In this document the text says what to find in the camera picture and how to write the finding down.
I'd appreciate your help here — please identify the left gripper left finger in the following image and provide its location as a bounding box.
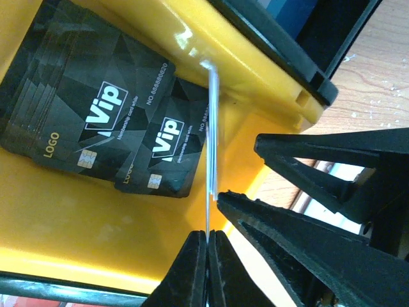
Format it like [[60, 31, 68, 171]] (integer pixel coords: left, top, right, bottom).
[[143, 231, 207, 306]]

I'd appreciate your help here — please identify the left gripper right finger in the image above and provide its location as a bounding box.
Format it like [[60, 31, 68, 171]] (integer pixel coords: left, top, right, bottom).
[[208, 230, 274, 307]]

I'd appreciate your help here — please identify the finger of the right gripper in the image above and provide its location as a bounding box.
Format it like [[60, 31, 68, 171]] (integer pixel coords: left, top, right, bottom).
[[217, 191, 408, 306], [254, 128, 408, 224]]

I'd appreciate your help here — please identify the three-compartment card bin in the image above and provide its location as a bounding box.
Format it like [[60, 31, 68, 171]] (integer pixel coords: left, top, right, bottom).
[[0, 0, 384, 307]]

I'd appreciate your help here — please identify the black VIP card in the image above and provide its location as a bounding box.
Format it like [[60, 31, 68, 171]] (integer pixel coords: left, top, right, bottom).
[[201, 60, 220, 244]]

